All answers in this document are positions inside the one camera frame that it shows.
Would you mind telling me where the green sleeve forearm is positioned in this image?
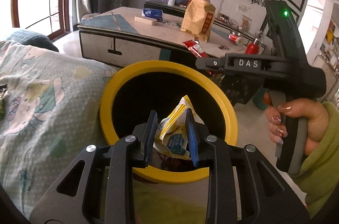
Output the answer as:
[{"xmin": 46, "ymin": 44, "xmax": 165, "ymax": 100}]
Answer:
[{"xmin": 291, "ymin": 102, "xmax": 339, "ymax": 217}]

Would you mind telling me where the red white can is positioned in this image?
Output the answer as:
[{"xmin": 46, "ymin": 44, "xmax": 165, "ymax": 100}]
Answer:
[{"xmin": 229, "ymin": 32, "xmax": 244, "ymax": 46}]

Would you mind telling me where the blue white small bin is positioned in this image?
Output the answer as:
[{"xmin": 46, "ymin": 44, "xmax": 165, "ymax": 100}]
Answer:
[{"xmin": 81, "ymin": 13, "xmax": 100, "ymax": 22}]

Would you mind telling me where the red snack packet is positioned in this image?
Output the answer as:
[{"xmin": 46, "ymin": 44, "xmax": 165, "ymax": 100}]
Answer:
[{"xmin": 183, "ymin": 39, "xmax": 208, "ymax": 58}]

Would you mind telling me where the yellow snack wrapper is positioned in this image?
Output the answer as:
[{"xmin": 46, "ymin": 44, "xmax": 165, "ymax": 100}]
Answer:
[{"xmin": 153, "ymin": 95, "xmax": 204, "ymax": 160}]

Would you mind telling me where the person's right hand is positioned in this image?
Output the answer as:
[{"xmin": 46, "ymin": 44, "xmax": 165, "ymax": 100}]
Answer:
[{"xmin": 263, "ymin": 93, "xmax": 329, "ymax": 156}]

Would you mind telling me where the brown paper bag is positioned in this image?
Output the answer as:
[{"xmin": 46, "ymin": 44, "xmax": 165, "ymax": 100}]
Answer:
[{"xmin": 181, "ymin": 0, "xmax": 215, "ymax": 42}]

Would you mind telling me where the teal quilted cushion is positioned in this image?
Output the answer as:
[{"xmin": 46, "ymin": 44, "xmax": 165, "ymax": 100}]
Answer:
[{"xmin": 6, "ymin": 29, "xmax": 59, "ymax": 52}]

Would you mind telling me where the red thermos bottle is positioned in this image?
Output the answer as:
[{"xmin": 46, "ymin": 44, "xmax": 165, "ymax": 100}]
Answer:
[{"xmin": 245, "ymin": 38, "xmax": 261, "ymax": 55}]

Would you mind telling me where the yellow rim trash bin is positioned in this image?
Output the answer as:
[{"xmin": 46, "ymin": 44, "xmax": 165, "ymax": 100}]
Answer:
[{"xmin": 99, "ymin": 60, "xmax": 239, "ymax": 185}]

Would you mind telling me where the Hello Kitty bed sheet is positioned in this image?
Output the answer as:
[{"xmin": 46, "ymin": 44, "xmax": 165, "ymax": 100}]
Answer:
[{"xmin": 1, "ymin": 40, "xmax": 115, "ymax": 217}]

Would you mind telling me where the white flat box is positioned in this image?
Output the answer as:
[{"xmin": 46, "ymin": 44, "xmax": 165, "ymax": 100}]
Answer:
[{"xmin": 135, "ymin": 17, "xmax": 157, "ymax": 26}]

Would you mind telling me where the blue tissue pack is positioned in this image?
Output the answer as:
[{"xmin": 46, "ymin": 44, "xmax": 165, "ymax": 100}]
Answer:
[{"xmin": 142, "ymin": 8, "xmax": 163, "ymax": 22}]

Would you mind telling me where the white coffee table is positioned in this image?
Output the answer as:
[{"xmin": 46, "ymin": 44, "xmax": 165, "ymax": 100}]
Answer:
[{"xmin": 77, "ymin": 6, "xmax": 267, "ymax": 105}]

